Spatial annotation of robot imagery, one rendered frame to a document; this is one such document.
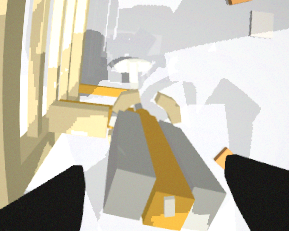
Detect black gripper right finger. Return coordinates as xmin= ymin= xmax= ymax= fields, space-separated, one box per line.
xmin=224 ymin=153 xmax=289 ymax=231

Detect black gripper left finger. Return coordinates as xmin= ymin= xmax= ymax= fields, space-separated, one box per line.
xmin=0 ymin=164 xmax=86 ymax=231

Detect orange rectangular block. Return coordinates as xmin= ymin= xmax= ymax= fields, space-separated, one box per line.
xmin=213 ymin=147 xmax=233 ymax=168
xmin=228 ymin=0 xmax=250 ymax=6

